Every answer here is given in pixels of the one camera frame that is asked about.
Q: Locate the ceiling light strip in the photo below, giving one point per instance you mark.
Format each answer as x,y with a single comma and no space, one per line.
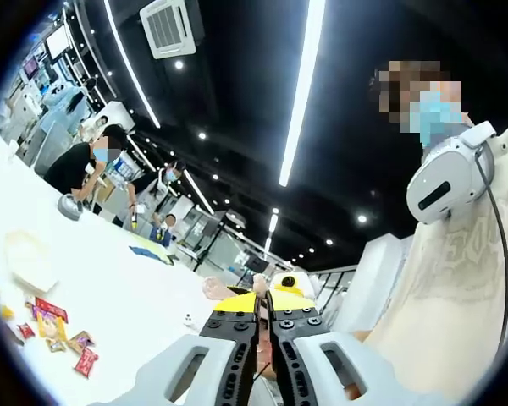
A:
132,63
302,84

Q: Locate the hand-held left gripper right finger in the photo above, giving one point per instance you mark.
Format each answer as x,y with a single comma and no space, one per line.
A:
305,351

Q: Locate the beige hexagonal food container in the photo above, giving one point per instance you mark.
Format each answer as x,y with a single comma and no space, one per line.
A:
27,262

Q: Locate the small white device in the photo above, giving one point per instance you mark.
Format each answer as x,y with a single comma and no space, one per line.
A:
189,320

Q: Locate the long red food bar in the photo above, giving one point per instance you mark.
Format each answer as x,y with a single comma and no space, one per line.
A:
51,309

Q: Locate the pink food tongs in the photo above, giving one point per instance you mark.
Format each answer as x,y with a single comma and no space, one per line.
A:
259,282

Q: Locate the grey headset device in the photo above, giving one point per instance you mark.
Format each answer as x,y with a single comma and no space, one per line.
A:
70,207

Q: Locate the grey office chair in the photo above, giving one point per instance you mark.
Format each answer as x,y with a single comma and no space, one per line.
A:
53,144

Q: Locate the operator in beige shirt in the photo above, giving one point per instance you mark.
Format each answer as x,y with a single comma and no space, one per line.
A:
448,317

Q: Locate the orange yellow food packet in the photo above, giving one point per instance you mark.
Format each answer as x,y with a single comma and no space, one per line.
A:
51,329

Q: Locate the blue cloth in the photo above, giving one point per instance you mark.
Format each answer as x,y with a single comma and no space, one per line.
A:
146,252

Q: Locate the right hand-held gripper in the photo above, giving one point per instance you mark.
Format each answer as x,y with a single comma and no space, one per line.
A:
307,284

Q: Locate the small red food packet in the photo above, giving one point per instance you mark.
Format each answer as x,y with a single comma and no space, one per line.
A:
25,330

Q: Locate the white ceiling air conditioner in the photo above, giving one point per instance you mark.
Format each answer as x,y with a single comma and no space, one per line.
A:
169,27

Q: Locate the brown purple food packet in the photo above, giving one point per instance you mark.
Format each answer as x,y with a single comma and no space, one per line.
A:
81,340

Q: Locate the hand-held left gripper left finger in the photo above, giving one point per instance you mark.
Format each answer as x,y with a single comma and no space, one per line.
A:
220,347

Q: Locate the yellow clear food packet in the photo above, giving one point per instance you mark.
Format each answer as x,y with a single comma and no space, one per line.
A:
6,312

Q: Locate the white bright display screen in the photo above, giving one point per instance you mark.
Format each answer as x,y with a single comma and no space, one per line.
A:
56,40

